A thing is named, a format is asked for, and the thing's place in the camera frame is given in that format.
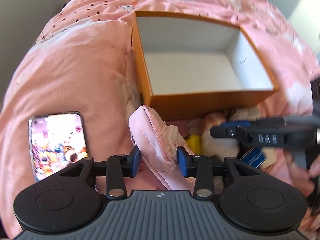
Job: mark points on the white plush dog toy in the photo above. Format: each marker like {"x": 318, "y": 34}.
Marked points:
{"x": 227, "y": 147}

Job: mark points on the person's right hand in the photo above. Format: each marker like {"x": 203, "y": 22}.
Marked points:
{"x": 301, "y": 177}

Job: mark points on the pink zippered pouch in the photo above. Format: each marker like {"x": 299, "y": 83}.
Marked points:
{"x": 158, "y": 143}

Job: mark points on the yellow round object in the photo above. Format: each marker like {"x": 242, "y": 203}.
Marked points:
{"x": 194, "y": 143}

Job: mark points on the orange cardboard box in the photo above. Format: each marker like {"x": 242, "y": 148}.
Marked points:
{"x": 188, "y": 66}

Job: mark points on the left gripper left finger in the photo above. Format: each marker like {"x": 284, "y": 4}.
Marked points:
{"x": 126, "y": 164}

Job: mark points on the pink patterned duvet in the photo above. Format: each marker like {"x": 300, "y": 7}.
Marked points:
{"x": 82, "y": 61}

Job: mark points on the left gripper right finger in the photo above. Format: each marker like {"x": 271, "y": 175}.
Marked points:
{"x": 190, "y": 164}

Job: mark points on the smartphone with lit screen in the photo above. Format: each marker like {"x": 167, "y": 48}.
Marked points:
{"x": 55, "y": 142}

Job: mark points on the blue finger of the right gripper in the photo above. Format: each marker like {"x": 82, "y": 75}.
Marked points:
{"x": 227, "y": 129}

